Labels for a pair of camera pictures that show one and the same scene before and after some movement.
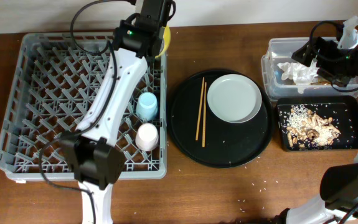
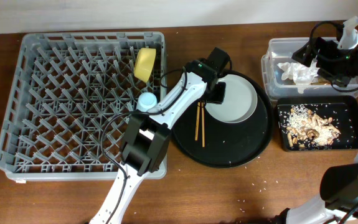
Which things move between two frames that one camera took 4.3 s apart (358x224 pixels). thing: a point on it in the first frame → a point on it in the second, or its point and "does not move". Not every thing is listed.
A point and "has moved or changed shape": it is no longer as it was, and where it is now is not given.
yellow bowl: (166, 39) has moved or changed shape
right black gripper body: (340, 66) does not move
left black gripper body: (159, 38) → (209, 92)
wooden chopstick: (203, 127) does not move
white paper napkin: (301, 75) does not move
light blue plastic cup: (147, 106) does not move
